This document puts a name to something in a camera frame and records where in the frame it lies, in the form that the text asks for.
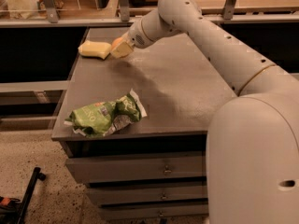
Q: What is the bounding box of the bottom grey drawer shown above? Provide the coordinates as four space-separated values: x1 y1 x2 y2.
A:
100 202 208 220

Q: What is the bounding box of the top grey drawer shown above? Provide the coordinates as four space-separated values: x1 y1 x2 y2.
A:
65 151 206 183

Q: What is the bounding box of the grey drawer cabinet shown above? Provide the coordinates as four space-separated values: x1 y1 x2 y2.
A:
52 35 235 212

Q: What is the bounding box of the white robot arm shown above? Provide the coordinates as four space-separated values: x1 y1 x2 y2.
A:
111 0 299 224

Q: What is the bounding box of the metal shelf rail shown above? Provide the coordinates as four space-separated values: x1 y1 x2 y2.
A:
0 0 299 29

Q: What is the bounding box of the black stand on floor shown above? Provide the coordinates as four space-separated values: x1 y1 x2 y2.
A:
0 167 47 224

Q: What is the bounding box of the orange fruit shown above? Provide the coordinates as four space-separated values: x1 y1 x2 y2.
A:
111 37 123 49

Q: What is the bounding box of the yellow sponge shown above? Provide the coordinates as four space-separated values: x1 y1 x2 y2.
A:
78 40 111 60

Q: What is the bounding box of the green chip bag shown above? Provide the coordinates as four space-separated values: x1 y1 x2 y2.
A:
64 90 147 138

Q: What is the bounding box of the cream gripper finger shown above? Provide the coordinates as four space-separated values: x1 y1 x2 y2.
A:
110 39 134 58

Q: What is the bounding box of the middle grey drawer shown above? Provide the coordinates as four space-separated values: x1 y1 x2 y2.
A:
87 183 207 205

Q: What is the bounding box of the grey drawer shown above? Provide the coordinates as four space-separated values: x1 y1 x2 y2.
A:
100 202 208 220
87 183 207 205
65 151 206 183

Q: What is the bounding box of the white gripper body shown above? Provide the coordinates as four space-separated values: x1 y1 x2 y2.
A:
122 20 153 49

